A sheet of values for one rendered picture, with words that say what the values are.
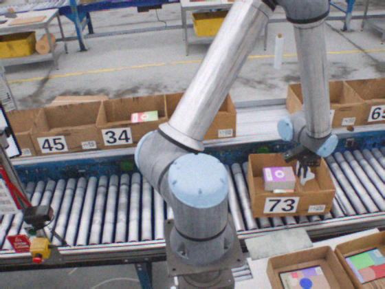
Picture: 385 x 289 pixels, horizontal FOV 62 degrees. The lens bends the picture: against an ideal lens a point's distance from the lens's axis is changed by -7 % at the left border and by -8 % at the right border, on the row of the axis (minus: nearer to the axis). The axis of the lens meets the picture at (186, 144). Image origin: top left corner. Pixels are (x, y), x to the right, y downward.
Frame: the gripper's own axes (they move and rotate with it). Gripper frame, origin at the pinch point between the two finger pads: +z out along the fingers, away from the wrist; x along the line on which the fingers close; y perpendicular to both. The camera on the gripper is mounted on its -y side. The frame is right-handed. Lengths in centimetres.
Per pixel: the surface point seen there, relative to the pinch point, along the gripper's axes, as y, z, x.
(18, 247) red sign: -132, 17, -9
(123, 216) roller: -85, 23, 13
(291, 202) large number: -2.1, 13.8, 0.2
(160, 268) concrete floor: -74, 96, 36
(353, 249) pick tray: 20.6, 24.3, -24.4
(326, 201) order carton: 15.5, 14.5, -1.3
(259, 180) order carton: -10.9, 20.1, 27.9
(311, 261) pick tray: -0.3, 25.9, -26.3
